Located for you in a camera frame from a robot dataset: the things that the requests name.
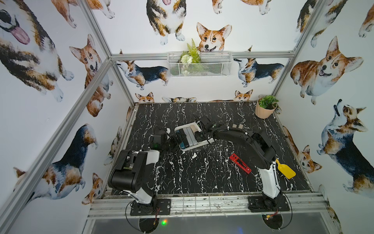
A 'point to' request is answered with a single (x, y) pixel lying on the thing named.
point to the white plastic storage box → (209, 141)
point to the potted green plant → (265, 107)
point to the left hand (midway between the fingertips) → (185, 136)
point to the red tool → (240, 163)
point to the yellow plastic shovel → (286, 170)
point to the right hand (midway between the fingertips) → (195, 136)
